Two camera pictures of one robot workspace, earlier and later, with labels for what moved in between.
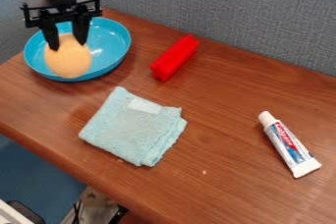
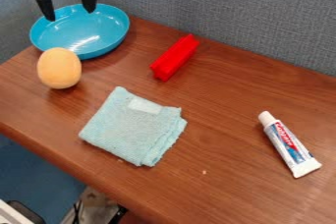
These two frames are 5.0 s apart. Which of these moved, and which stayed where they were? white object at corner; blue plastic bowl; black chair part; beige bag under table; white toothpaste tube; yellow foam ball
Moved: blue plastic bowl; yellow foam ball
Stayed: white object at corner; white toothpaste tube; black chair part; beige bag under table
